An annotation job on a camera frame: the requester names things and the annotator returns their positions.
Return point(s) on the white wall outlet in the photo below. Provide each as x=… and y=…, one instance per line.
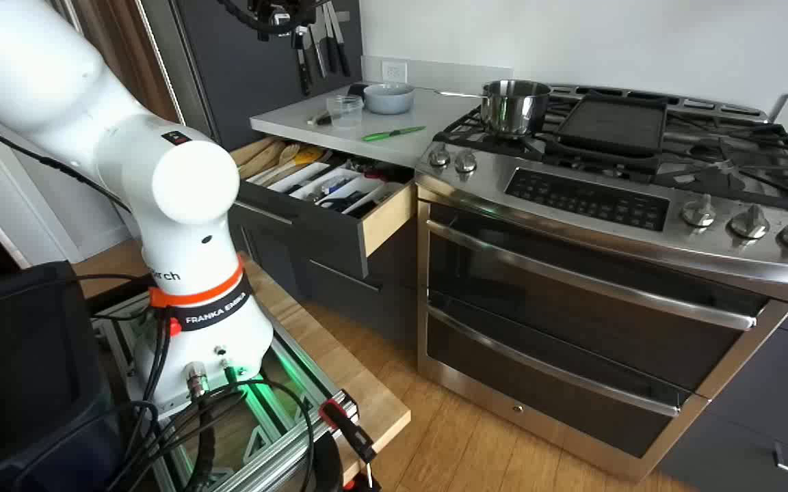
x=396, y=70

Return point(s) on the open wooden utensil drawer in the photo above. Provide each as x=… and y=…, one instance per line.
x=340, y=221

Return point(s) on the light blue bowl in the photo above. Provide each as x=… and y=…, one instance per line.
x=390, y=96

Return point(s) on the wooden robot platform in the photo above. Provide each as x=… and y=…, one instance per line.
x=356, y=384

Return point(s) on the black griddle pan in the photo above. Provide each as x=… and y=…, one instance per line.
x=615, y=123

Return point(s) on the wooden spoon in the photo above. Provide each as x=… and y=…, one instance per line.
x=258, y=154

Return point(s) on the red and black clamp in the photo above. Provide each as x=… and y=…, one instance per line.
x=348, y=426

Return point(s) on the black plastic bin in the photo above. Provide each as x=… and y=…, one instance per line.
x=29, y=384

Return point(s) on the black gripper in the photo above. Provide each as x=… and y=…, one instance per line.
x=274, y=16

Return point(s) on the stainless steel pot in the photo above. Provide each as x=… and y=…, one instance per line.
x=512, y=109

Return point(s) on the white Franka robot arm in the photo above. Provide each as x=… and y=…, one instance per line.
x=48, y=83

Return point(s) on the stainless steel gas range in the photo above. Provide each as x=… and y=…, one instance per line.
x=595, y=301

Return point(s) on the dark cabinet below drawer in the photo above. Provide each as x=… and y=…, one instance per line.
x=356, y=295

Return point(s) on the aluminium extrusion frame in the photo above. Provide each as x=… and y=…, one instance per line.
x=271, y=446

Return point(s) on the clear plastic lunch box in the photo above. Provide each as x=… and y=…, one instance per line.
x=346, y=105

